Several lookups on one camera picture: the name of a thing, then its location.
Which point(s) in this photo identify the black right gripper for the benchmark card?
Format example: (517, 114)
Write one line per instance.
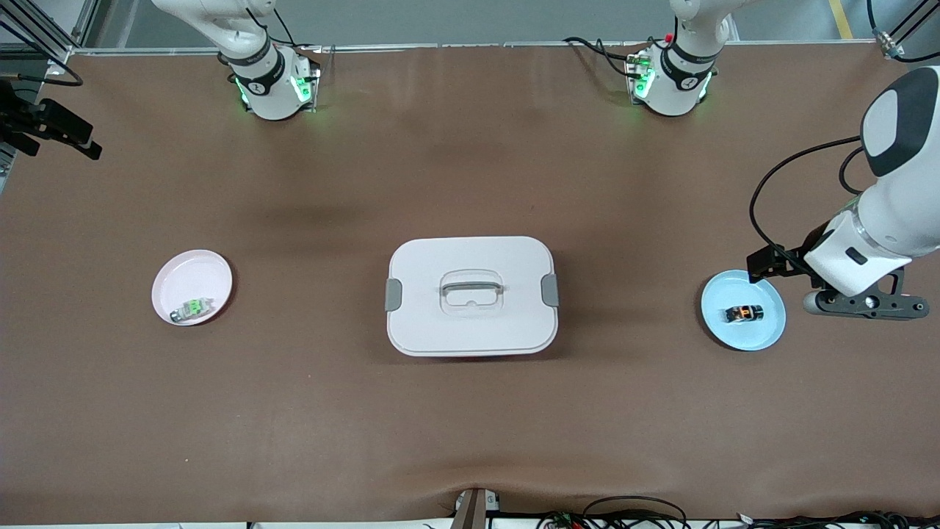
(29, 120)

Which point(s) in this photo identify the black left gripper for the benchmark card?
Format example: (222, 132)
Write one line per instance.
(814, 243)

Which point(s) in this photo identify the small black orange toy car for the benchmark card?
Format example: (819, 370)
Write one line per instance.
(745, 313)

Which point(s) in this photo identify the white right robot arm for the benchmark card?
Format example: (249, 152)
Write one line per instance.
(257, 81)

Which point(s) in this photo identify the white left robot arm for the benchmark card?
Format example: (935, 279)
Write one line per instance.
(888, 220)

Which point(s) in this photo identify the white lidded storage box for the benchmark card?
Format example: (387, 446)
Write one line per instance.
(470, 323)

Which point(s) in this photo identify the light blue round plate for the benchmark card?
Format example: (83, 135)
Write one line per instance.
(742, 336)

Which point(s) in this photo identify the pink round plate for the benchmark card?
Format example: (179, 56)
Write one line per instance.
(191, 279)

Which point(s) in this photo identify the small green toy car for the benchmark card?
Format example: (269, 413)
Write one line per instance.
(194, 307)

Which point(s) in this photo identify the aluminium frame post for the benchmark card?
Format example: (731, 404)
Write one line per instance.
(87, 22)
(892, 48)

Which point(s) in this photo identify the silver table edge rail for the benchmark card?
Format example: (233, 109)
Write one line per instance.
(477, 45)

